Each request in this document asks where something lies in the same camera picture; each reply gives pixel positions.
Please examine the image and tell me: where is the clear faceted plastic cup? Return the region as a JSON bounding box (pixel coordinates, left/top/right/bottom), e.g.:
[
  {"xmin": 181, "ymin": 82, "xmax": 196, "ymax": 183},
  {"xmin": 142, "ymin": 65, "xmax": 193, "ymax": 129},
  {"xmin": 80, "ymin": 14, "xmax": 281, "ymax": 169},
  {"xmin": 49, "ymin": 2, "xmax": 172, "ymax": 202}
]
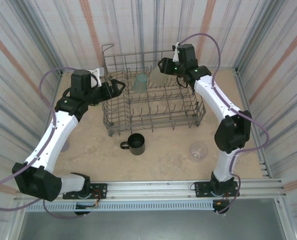
[{"xmin": 189, "ymin": 141, "xmax": 209, "ymax": 163}]

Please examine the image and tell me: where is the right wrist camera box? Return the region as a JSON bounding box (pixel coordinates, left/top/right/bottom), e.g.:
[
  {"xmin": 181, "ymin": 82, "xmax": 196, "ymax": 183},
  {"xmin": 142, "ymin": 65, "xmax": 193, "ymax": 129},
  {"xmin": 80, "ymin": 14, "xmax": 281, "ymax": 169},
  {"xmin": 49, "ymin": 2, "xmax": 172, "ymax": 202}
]
[{"xmin": 171, "ymin": 41, "xmax": 181, "ymax": 63}]

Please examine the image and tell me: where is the pale olive translucent cup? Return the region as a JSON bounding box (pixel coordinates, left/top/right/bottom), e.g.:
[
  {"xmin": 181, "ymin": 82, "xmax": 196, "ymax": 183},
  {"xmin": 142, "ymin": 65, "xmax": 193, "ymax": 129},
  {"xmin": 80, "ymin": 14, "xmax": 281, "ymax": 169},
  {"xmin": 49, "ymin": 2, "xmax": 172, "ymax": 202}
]
[{"xmin": 150, "ymin": 66, "xmax": 168, "ymax": 87}]

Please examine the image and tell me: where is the grey metal panel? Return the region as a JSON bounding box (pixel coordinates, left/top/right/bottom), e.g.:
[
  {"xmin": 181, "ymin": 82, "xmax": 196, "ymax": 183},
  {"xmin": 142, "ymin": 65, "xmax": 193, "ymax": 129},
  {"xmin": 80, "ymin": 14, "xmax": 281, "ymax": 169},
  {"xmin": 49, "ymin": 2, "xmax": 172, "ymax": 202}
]
[{"xmin": 18, "ymin": 211, "xmax": 289, "ymax": 240}]

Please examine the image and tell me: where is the grey wire dish rack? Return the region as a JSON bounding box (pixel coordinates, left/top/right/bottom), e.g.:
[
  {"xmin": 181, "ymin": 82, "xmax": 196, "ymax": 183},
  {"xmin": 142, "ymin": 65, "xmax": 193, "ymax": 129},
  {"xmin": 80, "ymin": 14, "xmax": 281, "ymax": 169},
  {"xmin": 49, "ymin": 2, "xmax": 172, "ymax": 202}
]
[{"xmin": 100, "ymin": 44, "xmax": 206, "ymax": 138}]

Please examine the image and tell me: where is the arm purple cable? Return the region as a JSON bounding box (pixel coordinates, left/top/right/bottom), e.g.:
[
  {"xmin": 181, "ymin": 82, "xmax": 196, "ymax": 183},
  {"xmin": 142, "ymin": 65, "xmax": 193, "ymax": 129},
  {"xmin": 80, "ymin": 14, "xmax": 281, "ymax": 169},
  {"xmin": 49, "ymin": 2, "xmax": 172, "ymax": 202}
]
[
  {"xmin": 178, "ymin": 32, "xmax": 271, "ymax": 215},
  {"xmin": 0, "ymin": 66, "xmax": 99, "ymax": 220}
]

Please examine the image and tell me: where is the white slotted cable duct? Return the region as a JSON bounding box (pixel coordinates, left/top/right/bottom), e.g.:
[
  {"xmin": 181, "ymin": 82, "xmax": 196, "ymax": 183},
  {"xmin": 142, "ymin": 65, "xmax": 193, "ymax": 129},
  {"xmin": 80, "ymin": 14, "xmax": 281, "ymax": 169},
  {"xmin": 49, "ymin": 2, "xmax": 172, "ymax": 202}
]
[{"xmin": 23, "ymin": 201, "xmax": 216, "ymax": 213}]

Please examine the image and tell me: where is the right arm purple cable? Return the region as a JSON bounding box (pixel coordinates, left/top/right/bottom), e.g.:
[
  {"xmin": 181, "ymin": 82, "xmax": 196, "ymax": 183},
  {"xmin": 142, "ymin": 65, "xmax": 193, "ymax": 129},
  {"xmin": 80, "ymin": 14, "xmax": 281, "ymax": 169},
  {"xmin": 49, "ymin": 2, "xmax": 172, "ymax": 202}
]
[{"xmin": 178, "ymin": 32, "xmax": 271, "ymax": 215}]

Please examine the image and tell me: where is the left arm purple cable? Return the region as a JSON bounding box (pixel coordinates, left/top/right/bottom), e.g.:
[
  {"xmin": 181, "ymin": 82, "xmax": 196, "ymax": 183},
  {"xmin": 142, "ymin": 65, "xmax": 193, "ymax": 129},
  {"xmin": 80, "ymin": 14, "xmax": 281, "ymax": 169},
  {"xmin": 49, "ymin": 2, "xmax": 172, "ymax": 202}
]
[{"xmin": 0, "ymin": 66, "xmax": 99, "ymax": 220}]

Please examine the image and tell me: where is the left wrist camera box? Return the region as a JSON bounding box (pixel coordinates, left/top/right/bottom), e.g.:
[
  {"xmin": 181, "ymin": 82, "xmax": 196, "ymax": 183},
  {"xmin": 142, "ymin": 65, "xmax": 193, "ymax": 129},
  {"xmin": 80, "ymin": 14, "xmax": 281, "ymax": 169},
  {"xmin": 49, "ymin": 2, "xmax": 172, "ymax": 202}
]
[{"xmin": 87, "ymin": 67, "xmax": 106, "ymax": 87}]

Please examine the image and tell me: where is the teal translucent cup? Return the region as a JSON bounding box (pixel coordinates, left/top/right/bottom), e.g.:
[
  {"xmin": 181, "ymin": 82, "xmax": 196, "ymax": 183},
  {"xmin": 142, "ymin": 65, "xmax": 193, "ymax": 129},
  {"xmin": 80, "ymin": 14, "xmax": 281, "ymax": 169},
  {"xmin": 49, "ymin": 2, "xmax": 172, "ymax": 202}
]
[{"xmin": 132, "ymin": 73, "xmax": 149, "ymax": 94}]

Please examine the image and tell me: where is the aluminium mounting rail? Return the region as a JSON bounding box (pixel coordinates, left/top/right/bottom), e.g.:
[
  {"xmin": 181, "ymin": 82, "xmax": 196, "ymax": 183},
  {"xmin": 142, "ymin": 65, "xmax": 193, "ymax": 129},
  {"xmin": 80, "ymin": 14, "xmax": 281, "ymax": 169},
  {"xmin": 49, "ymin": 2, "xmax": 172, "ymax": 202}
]
[{"xmin": 13, "ymin": 178, "xmax": 288, "ymax": 202}]

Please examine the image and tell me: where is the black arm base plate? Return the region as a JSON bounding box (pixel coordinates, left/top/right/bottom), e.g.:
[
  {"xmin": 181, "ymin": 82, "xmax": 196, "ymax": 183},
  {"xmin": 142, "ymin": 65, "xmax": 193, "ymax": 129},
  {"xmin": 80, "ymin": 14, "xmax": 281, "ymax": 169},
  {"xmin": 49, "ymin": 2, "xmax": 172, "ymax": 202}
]
[
  {"xmin": 193, "ymin": 181, "xmax": 240, "ymax": 198},
  {"xmin": 62, "ymin": 182, "xmax": 108, "ymax": 200}
]

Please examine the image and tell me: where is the black mug with handle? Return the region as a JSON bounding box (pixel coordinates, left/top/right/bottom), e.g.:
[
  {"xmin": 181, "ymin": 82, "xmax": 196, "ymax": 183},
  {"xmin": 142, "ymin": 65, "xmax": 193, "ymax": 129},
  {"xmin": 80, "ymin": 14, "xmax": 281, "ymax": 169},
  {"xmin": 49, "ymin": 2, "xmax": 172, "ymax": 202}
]
[{"xmin": 120, "ymin": 132, "xmax": 146, "ymax": 156}]

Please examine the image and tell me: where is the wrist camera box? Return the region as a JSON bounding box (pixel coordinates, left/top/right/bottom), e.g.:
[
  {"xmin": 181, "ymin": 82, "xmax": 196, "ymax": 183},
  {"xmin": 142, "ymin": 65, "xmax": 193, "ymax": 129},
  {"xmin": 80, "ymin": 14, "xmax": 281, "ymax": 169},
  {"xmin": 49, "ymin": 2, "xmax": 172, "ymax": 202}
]
[
  {"xmin": 87, "ymin": 67, "xmax": 106, "ymax": 87},
  {"xmin": 171, "ymin": 41, "xmax": 181, "ymax": 63}
]

